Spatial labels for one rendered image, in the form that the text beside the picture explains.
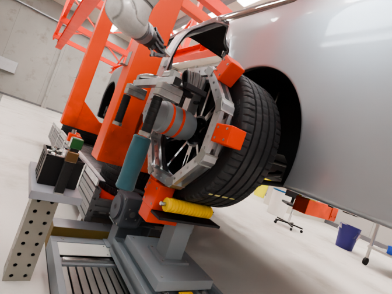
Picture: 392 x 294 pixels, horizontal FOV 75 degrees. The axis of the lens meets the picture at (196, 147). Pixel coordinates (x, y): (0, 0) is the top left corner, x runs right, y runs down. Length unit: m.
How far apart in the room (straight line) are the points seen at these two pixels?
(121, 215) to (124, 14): 0.98
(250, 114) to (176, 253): 0.75
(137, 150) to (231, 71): 0.53
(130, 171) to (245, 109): 0.58
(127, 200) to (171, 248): 0.35
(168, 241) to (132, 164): 0.40
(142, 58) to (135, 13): 0.63
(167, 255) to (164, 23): 1.28
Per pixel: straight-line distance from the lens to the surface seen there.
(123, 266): 1.37
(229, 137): 0.87
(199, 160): 0.95
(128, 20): 0.97
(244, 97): 1.02
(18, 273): 1.39
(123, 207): 1.46
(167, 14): 1.70
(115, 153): 1.56
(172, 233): 1.27
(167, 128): 1.08
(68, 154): 1.00
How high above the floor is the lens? 0.76
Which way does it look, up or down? 1 degrees up
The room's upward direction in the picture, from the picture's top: 20 degrees clockwise
